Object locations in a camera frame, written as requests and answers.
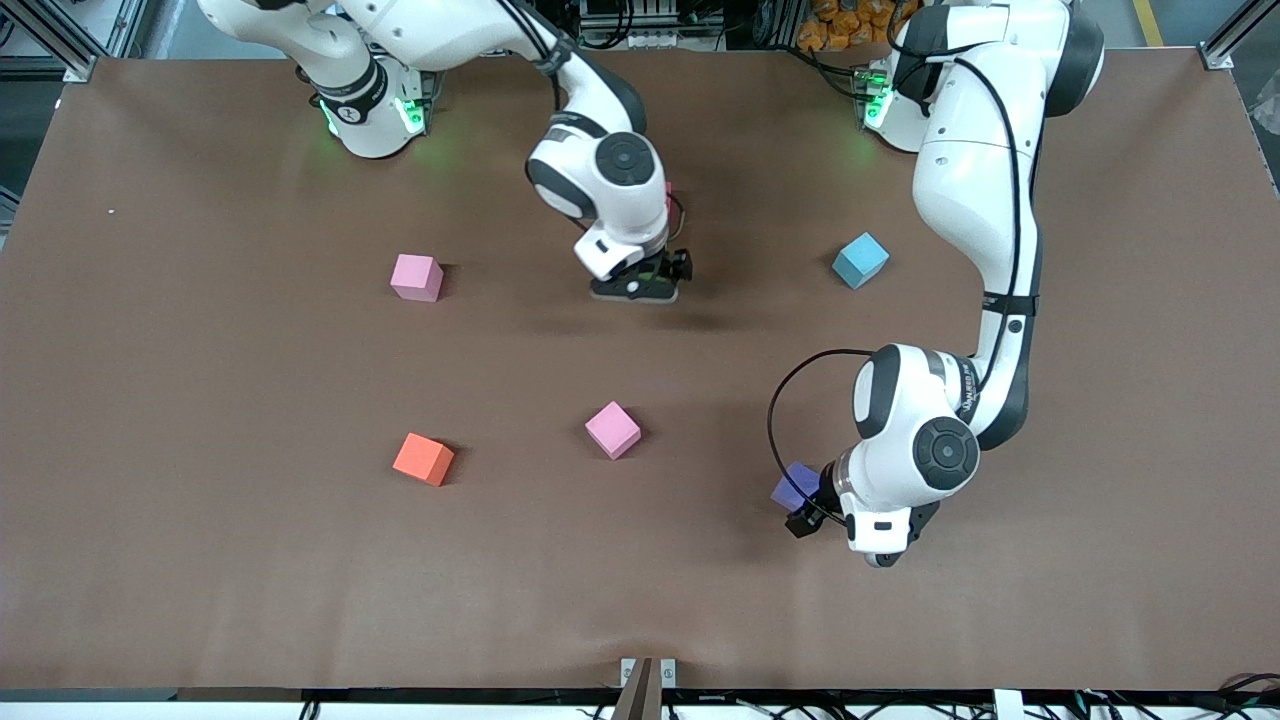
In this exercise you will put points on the light pink foam cube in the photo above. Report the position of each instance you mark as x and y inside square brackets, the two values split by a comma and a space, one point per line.
[417, 278]

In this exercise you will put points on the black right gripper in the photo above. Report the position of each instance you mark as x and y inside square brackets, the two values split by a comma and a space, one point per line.
[679, 265]

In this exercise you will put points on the white label tag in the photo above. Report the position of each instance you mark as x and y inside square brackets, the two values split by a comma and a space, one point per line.
[1007, 706]

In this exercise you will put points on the brown table cover sheet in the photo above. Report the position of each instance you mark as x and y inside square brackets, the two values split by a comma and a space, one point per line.
[900, 620]

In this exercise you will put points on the orange objects pile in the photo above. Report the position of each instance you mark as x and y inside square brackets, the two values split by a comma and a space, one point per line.
[840, 28]

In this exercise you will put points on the small metal edge bracket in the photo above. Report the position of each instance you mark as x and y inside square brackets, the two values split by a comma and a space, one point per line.
[627, 672]

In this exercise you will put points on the grey equipment rack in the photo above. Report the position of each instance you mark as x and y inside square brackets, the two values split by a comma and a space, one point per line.
[640, 22]

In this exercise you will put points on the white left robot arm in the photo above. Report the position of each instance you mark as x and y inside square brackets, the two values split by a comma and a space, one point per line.
[975, 180]

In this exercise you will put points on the orange foam cube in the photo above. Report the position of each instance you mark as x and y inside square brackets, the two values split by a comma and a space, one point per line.
[422, 458]

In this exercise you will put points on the clear plastic bag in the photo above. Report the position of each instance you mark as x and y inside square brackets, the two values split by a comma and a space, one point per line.
[1268, 110]

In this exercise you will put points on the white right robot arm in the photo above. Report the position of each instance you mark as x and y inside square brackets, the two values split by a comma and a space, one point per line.
[630, 210]

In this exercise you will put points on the green foam cube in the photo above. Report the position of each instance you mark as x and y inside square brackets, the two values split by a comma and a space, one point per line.
[650, 270]

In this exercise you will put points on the brown wedge post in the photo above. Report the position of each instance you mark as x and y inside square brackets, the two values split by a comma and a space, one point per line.
[640, 702]

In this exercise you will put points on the purple foam cube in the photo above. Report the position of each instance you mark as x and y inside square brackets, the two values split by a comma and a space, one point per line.
[793, 485]

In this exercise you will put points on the light blue foam cube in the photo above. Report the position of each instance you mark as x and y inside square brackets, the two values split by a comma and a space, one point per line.
[860, 260]

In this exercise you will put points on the aluminium frame profile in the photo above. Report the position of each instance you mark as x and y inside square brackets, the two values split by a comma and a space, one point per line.
[60, 45]
[1225, 45]

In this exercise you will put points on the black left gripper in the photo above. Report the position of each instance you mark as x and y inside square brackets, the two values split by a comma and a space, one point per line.
[824, 489]

